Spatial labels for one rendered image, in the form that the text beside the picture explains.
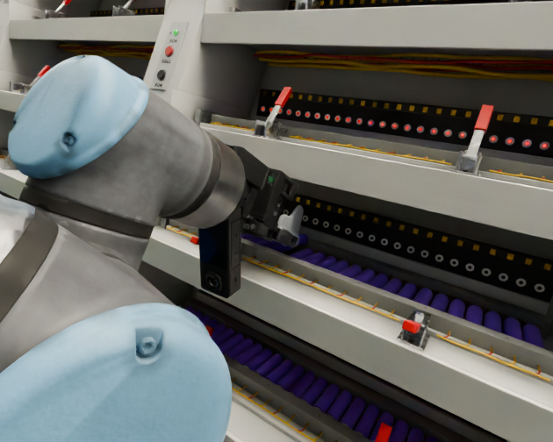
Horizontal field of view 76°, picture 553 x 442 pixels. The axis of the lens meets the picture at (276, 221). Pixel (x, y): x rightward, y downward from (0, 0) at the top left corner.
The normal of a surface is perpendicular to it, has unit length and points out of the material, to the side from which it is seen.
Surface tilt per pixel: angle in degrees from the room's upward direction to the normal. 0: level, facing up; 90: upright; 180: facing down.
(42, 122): 81
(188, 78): 90
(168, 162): 90
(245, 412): 16
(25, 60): 90
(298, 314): 106
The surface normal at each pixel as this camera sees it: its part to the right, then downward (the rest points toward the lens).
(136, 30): -0.53, 0.11
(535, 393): 0.17, -0.96
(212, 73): 0.83, 0.26
